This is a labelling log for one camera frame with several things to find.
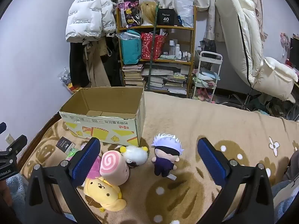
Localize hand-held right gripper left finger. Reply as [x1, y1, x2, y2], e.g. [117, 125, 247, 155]
[24, 137, 103, 224]

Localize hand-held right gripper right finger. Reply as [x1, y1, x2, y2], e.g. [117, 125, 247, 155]
[197, 137, 275, 224]

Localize pink swirl roll plush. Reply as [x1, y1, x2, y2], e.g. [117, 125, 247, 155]
[99, 150, 130, 184]

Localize yellow dog plush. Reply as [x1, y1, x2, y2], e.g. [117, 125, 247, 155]
[84, 176, 127, 212]

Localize purple haired doll figure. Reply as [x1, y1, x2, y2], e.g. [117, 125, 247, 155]
[151, 133, 184, 181]

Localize white fluffy plush yellow ears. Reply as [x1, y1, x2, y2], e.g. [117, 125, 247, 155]
[120, 145, 149, 168]

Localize printed cardboard box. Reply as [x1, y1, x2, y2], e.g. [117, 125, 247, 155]
[59, 87, 146, 147]

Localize pink plush toy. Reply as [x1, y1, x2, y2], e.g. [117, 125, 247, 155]
[90, 155, 103, 180]

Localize green packet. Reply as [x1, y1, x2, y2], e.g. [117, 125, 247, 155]
[65, 146, 82, 161]

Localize small black box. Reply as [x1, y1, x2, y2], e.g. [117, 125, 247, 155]
[56, 138, 75, 154]

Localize plastic bag of toys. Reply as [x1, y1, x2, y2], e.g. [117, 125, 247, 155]
[58, 67, 73, 91]

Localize person's right leg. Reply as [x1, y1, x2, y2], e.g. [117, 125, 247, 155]
[272, 150, 299, 224]

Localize light blue cloth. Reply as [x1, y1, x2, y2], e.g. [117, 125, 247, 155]
[197, 69, 220, 80]

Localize beige hanging garment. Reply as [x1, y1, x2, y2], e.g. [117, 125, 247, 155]
[84, 40, 111, 88]

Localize pile of books and papers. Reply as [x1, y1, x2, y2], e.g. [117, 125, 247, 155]
[141, 63, 191, 96]

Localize stack of books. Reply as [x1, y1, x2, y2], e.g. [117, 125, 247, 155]
[122, 64, 144, 87]

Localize black hanging coat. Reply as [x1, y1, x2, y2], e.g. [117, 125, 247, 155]
[69, 36, 90, 88]

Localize white trolley cart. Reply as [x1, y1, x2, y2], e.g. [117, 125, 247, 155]
[192, 51, 223, 103]

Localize black hanging garment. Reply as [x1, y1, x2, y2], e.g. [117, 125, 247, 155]
[100, 34, 123, 87]

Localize row of cosmetic bottles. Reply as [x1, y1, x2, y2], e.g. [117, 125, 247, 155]
[164, 40, 192, 61]

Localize teal bag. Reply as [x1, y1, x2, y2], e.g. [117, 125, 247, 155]
[120, 30, 142, 66]

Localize red patterned bag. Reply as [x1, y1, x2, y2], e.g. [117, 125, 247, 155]
[140, 32, 167, 60]

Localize green pole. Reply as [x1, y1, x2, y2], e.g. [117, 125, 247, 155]
[146, 2, 160, 91]

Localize white puffer jacket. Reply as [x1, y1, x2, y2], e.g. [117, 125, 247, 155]
[65, 0, 117, 43]

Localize cream recliner chair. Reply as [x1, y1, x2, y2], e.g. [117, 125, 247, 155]
[214, 0, 299, 103]

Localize wooden shelf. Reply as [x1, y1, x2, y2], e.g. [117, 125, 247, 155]
[116, 5, 197, 98]

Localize pink fan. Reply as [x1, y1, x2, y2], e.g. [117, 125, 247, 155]
[279, 32, 291, 57]

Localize black box white print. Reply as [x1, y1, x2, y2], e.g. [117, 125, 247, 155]
[156, 8, 176, 26]

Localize black bag with colourful pins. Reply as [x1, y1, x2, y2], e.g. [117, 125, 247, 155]
[118, 0, 142, 28]

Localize white plastic bag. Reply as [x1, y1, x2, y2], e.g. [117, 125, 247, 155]
[175, 0, 194, 28]

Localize blonde wig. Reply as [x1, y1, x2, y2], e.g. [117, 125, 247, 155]
[138, 1, 157, 26]

